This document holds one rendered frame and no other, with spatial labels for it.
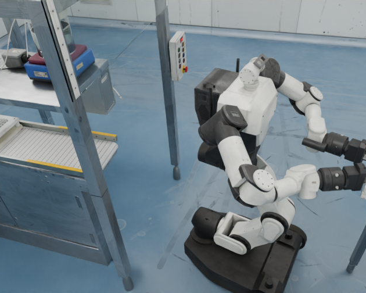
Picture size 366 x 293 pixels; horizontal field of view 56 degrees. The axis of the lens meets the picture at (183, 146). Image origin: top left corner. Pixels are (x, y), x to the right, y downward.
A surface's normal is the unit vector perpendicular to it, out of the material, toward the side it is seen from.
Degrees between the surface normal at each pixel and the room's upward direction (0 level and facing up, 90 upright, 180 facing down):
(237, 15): 90
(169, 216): 0
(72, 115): 90
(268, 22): 90
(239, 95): 0
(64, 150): 0
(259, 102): 45
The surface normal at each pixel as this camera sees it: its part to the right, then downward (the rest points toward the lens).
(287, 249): -0.05, -0.76
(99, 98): -0.29, 0.63
